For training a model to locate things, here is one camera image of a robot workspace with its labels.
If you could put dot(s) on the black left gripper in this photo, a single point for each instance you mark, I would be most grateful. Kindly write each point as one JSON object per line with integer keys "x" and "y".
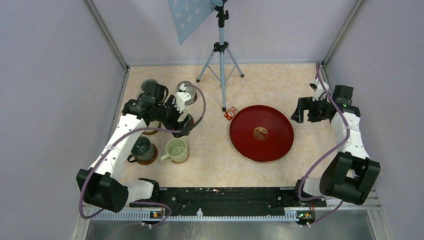
{"x": 175, "y": 124}

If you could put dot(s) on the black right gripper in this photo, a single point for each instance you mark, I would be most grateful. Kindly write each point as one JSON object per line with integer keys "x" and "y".
{"x": 305, "y": 103}

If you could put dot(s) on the ribbed grey white cup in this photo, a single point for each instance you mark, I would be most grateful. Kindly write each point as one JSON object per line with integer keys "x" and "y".
{"x": 186, "y": 91}

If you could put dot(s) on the dark green mug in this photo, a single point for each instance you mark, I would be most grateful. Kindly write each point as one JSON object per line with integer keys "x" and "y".
{"x": 142, "y": 150}

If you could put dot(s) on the light green mug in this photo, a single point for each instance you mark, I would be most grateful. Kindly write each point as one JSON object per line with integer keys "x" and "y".
{"x": 173, "y": 143}

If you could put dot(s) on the grey ceramic mug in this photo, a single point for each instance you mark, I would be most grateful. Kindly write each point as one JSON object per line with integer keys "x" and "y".
{"x": 144, "y": 84}

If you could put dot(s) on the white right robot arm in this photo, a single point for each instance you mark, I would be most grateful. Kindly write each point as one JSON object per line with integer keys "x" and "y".
{"x": 352, "y": 173}

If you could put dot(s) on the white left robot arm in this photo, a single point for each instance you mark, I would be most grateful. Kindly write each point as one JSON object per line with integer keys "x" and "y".
{"x": 99, "y": 184}

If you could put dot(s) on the brown wooden coaster middle left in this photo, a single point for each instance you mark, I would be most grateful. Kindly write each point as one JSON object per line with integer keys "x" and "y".
{"x": 155, "y": 125}

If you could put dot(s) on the dark brown wooden coaster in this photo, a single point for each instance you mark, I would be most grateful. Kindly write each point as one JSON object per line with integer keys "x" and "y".
{"x": 191, "y": 122}

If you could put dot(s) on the brown wooden coaster front left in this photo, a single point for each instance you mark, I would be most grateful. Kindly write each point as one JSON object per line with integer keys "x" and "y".
{"x": 145, "y": 163}

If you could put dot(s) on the woven rattan coaster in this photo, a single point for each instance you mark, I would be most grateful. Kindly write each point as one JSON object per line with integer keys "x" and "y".
{"x": 179, "y": 156}

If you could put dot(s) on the red round tray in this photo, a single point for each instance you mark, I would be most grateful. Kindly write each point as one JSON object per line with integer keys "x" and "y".
{"x": 261, "y": 133}

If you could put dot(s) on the red owl number tag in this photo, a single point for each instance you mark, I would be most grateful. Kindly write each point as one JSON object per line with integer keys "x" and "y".
{"x": 230, "y": 113}

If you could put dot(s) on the light blue tripod stand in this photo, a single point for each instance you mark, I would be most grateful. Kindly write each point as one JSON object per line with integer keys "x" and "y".
{"x": 221, "y": 47}

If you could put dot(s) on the blue perforated board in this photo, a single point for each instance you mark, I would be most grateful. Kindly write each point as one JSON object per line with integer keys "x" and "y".
{"x": 188, "y": 15}

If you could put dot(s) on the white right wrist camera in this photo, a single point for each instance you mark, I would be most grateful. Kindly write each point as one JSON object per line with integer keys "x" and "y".
{"x": 319, "y": 90}

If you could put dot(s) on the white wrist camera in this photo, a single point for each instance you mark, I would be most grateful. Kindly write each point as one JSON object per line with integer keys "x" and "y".
{"x": 179, "y": 103}
{"x": 319, "y": 90}

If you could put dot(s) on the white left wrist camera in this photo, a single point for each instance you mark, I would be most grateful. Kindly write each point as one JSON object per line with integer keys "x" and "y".
{"x": 179, "y": 103}

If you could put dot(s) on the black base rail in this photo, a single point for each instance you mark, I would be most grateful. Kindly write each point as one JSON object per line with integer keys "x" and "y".
{"x": 228, "y": 201}

